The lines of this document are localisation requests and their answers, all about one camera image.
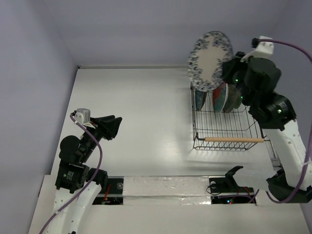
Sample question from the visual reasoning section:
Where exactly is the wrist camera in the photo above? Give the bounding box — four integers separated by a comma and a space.
240, 36, 274, 62
74, 108, 93, 127

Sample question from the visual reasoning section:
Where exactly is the grey deer snowflake plate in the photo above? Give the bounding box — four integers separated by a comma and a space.
223, 84, 240, 113

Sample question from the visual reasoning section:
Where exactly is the red teal flower plate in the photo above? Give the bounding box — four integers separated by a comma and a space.
213, 82, 228, 113

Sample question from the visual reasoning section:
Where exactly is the teal blue plate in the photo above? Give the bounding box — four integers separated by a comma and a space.
195, 90, 207, 111

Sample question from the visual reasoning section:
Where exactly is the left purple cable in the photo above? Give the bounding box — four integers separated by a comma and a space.
36, 111, 103, 234

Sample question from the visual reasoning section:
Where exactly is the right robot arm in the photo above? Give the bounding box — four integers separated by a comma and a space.
222, 52, 312, 204

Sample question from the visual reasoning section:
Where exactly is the blue white floral plate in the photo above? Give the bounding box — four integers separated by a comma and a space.
187, 31, 234, 92

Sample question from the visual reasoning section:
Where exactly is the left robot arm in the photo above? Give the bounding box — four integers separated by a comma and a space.
47, 109, 122, 234

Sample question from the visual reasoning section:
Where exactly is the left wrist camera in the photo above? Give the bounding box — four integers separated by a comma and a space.
74, 108, 93, 127

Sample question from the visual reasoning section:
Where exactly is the white front platform board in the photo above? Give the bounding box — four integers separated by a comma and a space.
27, 173, 308, 234

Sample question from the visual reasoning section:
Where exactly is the black wire dish rack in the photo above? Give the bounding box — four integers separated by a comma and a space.
191, 87, 270, 151

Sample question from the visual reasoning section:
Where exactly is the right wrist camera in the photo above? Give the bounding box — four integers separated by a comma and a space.
240, 36, 274, 62

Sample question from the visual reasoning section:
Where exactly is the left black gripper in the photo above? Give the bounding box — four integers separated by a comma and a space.
80, 114, 122, 161

